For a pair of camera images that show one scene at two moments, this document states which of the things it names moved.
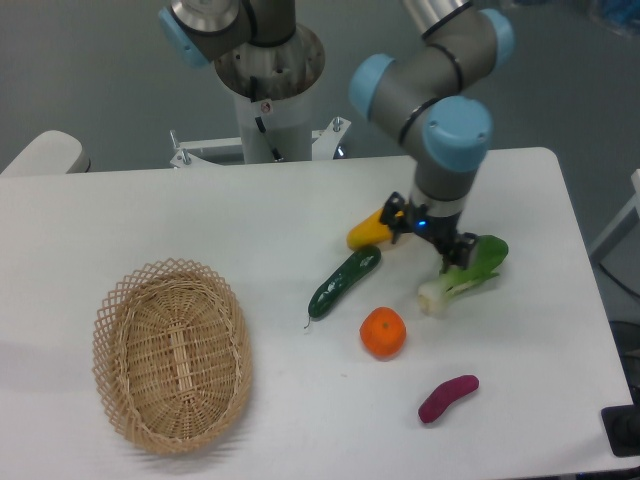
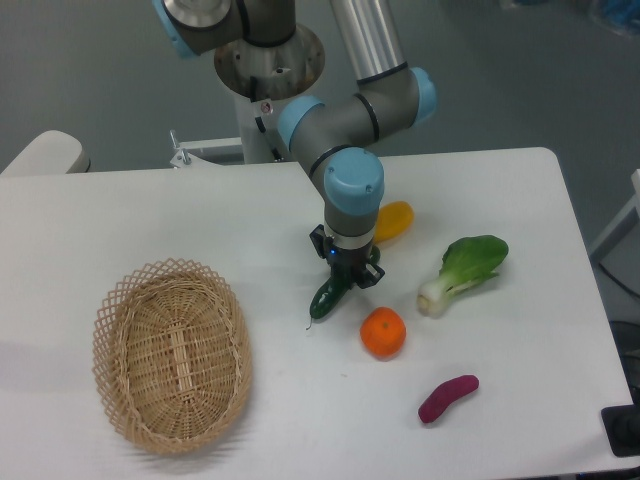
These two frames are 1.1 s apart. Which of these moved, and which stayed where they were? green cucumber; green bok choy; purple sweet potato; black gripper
Moved: black gripper
Stayed: green bok choy; purple sweet potato; green cucumber
